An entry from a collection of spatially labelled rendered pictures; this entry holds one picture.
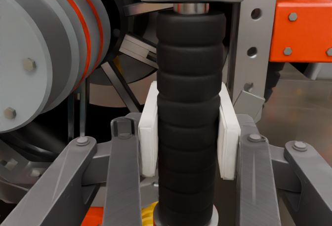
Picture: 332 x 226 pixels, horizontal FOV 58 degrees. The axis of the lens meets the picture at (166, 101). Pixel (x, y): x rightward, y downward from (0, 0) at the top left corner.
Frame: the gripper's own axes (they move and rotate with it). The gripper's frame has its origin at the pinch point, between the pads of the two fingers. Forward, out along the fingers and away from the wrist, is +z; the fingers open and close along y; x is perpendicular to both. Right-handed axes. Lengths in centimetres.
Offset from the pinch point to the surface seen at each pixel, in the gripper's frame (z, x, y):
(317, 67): 35.4, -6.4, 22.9
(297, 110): 193, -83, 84
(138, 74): 45.9, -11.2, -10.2
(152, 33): 45.9, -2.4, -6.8
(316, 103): 208, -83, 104
